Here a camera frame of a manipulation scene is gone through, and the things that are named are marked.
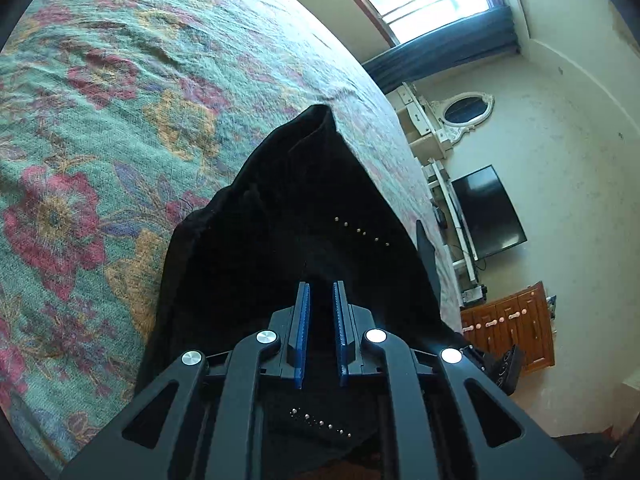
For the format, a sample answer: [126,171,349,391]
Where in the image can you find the oval vanity mirror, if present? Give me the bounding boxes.
[430,91,495,146]

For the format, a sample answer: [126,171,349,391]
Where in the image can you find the black pants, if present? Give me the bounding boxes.
[137,105,462,479]

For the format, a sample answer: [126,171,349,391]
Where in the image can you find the black flat television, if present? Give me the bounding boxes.
[451,165,527,259]

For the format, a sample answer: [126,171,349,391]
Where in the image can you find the dark blue right curtain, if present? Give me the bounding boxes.
[363,6,518,93]

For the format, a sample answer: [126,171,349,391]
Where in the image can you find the white vanity dresser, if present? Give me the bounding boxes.
[386,82,452,166]

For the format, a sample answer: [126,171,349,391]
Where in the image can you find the wooden cabinet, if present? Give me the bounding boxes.
[461,282,555,375]

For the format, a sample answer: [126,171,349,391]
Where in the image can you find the floral bedspread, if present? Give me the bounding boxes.
[1,0,460,479]

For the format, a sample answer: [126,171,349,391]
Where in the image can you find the white tv stand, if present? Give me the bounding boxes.
[423,159,486,309]

